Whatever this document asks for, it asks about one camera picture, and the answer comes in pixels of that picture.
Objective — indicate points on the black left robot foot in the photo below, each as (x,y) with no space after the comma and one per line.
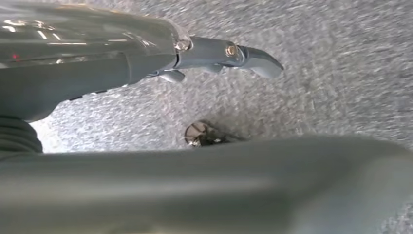
(200,137)

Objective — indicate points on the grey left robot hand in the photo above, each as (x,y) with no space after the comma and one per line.
(64,80)

